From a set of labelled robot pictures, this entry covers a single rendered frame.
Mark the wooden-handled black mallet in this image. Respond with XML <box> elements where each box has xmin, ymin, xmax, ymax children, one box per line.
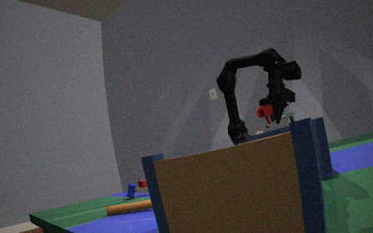
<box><xmin>106</xmin><ymin>200</ymin><xmax>153</xmax><ymax>215</ymax></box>

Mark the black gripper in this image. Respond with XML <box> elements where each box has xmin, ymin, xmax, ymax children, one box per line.
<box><xmin>260</xmin><ymin>80</ymin><xmax>295</xmax><ymax>124</ymax></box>

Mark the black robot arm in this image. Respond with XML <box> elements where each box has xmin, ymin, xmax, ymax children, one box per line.
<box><xmin>216</xmin><ymin>48</ymin><xmax>302</xmax><ymax>138</ymax></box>

